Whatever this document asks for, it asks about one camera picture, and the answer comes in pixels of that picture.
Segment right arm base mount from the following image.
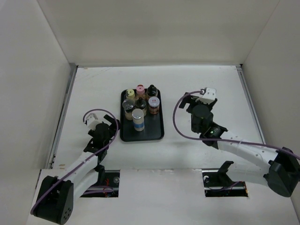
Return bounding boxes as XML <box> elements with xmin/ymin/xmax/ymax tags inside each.
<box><xmin>202</xmin><ymin>161</ymin><xmax>248</xmax><ymax>197</ymax></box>

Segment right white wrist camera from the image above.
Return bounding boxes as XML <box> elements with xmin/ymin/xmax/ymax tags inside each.
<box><xmin>198</xmin><ymin>87</ymin><xmax>217</xmax><ymax>104</ymax></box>

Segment silver cap blue label bottle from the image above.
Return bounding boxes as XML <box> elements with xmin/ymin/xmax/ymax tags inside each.
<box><xmin>132</xmin><ymin>109</ymin><xmax>144</xmax><ymax>132</ymax></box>

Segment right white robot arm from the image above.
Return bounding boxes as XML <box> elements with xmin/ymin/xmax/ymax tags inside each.
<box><xmin>175</xmin><ymin>91</ymin><xmax>300</xmax><ymax>197</ymax></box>

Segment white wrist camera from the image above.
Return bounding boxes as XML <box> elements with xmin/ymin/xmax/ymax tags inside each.
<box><xmin>84</xmin><ymin>113</ymin><xmax>100</xmax><ymax>130</ymax></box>
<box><xmin>198</xmin><ymin>87</ymin><xmax>217</xmax><ymax>104</ymax></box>

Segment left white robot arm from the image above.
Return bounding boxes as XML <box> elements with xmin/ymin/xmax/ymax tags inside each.
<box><xmin>30</xmin><ymin>113</ymin><xmax>120</xmax><ymax>225</ymax></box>

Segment small black cap spice bottle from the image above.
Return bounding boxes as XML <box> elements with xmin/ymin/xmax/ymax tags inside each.
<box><xmin>146</xmin><ymin>84</ymin><xmax>158</xmax><ymax>99</ymax></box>

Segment red label spice jar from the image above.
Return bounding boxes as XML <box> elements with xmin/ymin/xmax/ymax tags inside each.
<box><xmin>148</xmin><ymin>97</ymin><xmax>160</xmax><ymax>115</ymax></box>

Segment black cap grinder bottle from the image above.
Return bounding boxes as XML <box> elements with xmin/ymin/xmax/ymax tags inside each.
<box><xmin>135</xmin><ymin>97</ymin><xmax>147</xmax><ymax>116</ymax></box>

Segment pink cap spice bottle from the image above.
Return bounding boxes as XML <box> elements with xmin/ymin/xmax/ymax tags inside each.
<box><xmin>136</xmin><ymin>84</ymin><xmax>146</xmax><ymax>99</ymax></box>

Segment yellow cap spice bottle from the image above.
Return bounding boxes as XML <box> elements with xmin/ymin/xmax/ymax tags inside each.
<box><xmin>125</xmin><ymin>89</ymin><xmax>136</xmax><ymax>105</ymax></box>

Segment black rectangular plastic tray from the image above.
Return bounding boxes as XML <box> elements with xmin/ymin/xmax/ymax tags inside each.
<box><xmin>120</xmin><ymin>90</ymin><xmax>165</xmax><ymax>142</ymax></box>

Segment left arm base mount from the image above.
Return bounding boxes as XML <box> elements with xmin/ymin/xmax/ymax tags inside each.
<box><xmin>81</xmin><ymin>165</ymin><xmax>120</xmax><ymax>198</ymax></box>

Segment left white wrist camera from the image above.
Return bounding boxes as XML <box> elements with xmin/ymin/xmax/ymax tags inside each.
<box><xmin>84</xmin><ymin>113</ymin><xmax>100</xmax><ymax>130</ymax></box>

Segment grey cap pepper grinder bottle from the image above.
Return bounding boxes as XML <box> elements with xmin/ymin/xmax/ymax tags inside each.
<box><xmin>122</xmin><ymin>99</ymin><xmax>135</xmax><ymax>120</ymax></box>

